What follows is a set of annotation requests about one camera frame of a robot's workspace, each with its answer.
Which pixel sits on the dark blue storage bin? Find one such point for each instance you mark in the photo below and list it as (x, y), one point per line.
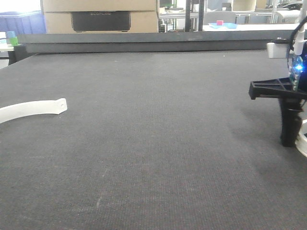
(32, 22)

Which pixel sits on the large cardboard box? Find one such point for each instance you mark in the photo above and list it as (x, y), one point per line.
(100, 16)

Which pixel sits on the pink cube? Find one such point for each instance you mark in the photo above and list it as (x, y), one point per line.
(219, 22)

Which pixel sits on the light blue tray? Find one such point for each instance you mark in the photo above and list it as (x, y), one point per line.
(223, 26)

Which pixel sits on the white curved plastic strip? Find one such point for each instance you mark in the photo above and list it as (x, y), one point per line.
(19, 110)

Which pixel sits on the white camera box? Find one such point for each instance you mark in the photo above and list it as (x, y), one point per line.
(276, 50)

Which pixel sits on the black gripper with board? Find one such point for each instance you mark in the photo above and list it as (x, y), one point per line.
(291, 90)

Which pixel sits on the aluminium frame shelving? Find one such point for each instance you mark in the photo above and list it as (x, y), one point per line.
(199, 13)

